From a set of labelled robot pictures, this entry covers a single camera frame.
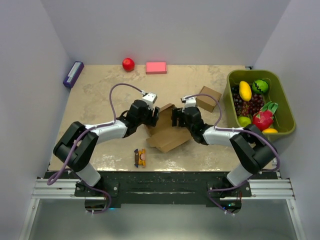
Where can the yellow mango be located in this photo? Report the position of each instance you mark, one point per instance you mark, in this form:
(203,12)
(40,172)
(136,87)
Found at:
(245,91)

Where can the small folded cardboard box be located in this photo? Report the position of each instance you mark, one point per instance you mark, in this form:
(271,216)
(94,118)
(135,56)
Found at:
(206,102)

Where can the red apple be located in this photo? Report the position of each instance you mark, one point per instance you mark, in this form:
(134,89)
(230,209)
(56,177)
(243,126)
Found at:
(128,64)

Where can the green round fruit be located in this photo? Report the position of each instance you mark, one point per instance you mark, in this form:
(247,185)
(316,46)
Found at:
(260,86)

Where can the orange fruit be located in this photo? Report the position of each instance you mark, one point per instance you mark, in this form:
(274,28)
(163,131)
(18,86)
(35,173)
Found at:
(270,131)

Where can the olive green plastic bin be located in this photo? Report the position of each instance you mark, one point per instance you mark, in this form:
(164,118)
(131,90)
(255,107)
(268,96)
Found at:
(284,121)

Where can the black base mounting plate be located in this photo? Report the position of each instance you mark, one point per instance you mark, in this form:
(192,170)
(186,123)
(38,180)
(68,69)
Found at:
(117,188)

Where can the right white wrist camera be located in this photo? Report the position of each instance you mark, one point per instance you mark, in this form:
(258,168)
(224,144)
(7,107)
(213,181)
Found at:
(188,101)

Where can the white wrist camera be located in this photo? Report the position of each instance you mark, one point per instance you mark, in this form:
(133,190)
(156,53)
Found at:
(149,98)
(188,101)

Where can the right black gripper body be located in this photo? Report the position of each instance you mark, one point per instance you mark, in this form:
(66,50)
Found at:
(178,113)

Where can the red dragon fruit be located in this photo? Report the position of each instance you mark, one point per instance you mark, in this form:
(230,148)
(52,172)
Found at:
(264,118)

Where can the aluminium rail frame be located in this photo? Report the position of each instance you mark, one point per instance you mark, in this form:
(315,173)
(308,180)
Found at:
(270,213)

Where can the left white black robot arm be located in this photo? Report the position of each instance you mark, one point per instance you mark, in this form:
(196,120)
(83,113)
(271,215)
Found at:
(76,146)

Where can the purple blue box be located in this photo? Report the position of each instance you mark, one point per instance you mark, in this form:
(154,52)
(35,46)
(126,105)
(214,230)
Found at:
(73,74)

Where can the small snack wrapper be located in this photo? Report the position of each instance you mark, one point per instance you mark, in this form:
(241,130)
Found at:
(140,157)

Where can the pink rectangular box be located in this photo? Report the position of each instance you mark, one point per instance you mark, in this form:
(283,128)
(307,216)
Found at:
(154,68)

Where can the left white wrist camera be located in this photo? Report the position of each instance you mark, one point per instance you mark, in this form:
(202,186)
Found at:
(149,98)

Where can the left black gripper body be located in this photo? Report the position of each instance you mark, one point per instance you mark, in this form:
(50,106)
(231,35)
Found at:
(148,119)

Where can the purple grapes bunch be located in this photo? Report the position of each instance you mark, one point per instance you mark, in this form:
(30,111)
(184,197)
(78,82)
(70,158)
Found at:
(246,108)

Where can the large brown cardboard box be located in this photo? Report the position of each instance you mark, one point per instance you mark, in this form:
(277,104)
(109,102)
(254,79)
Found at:
(164,136)

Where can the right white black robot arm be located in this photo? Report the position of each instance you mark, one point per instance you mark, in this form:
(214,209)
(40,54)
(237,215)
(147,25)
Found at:
(253,150)

